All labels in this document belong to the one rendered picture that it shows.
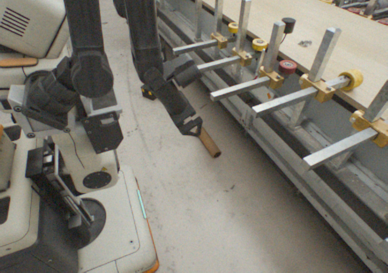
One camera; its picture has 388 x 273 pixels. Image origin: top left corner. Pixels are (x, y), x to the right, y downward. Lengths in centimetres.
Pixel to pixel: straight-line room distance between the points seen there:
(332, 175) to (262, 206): 73
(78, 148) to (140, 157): 112
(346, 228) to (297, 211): 30
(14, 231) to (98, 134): 37
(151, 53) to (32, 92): 25
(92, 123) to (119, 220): 75
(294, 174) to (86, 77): 148
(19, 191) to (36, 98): 48
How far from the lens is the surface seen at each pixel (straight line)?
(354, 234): 168
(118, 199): 145
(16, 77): 67
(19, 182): 101
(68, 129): 62
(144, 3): 50
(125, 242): 134
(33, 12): 64
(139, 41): 51
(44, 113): 56
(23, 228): 93
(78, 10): 49
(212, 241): 160
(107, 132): 79
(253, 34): 155
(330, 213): 168
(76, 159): 89
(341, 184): 112
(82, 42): 50
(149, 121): 222
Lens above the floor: 151
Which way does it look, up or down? 46 degrees down
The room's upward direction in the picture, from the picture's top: straight up
